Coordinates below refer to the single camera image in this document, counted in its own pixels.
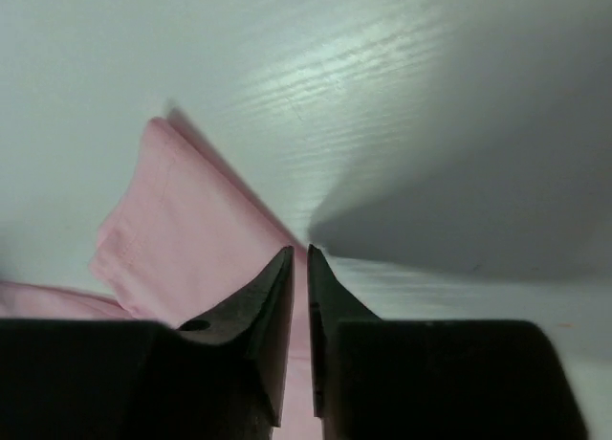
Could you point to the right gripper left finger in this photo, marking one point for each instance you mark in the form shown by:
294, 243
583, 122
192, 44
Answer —
220, 375

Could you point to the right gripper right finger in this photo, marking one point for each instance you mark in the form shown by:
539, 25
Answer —
377, 378

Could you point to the pink t shirt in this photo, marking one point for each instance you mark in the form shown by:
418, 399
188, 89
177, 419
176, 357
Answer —
183, 238

